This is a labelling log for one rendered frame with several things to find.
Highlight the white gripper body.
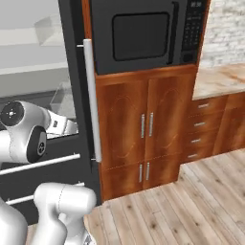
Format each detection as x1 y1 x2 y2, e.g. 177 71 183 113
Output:
61 116 79 136

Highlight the silver fridge drawer handle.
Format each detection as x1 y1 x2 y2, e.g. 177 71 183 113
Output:
5 182 86 206
0 153 81 177

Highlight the wooden base cupboard door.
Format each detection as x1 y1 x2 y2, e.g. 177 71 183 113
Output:
212 91 245 156

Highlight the black fridge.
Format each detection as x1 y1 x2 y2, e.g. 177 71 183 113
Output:
0 0 103 226

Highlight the black microwave door handle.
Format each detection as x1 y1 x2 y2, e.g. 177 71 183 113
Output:
168 1 180 65

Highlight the short wooden cupboard door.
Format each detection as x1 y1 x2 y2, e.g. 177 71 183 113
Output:
142 152 185 191
100 161 145 201

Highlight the black fridge door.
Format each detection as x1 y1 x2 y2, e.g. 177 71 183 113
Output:
57 0 103 206

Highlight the black microwave oven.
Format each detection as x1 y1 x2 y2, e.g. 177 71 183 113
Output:
88 0 209 77

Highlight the long silver fridge door handle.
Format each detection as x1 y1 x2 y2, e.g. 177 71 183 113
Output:
82 38 103 164

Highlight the long silver cupboard handle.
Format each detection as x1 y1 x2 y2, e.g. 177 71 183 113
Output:
148 111 154 138
140 113 145 139

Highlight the short silver cupboard handle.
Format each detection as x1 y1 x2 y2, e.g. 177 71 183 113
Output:
138 163 144 184
145 161 151 182

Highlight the clear fridge bin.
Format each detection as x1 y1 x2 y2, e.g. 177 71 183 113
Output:
49 81 78 122
33 13 65 48

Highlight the tall wooden cupboard door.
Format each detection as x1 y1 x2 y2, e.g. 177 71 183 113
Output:
145 74 196 161
96 78 148 170

